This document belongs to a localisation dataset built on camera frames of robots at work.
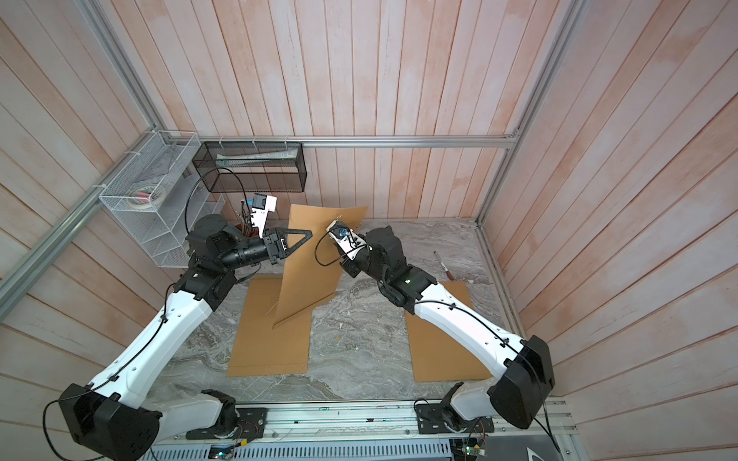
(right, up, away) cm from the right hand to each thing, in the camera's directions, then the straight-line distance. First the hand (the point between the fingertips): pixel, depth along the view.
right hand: (339, 238), depth 73 cm
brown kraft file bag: (-25, -33, +13) cm, 44 cm away
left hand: (-6, -1, -10) cm, 11 cm away
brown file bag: (-6, -8, -8) cm, 13 cm away
